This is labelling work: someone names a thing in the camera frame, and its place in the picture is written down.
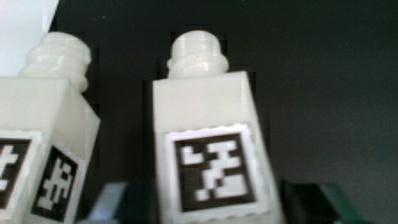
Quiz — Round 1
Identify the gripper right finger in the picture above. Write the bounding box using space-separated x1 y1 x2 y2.
283 183 373 224

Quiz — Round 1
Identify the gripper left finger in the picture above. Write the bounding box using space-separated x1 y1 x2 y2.
78 182 157 224

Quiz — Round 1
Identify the white table leg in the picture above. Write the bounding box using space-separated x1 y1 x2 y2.
153 31 286 224
0 32 100 224

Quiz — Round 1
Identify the white square tabletop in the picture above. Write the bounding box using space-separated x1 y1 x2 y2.
0 0 59 77

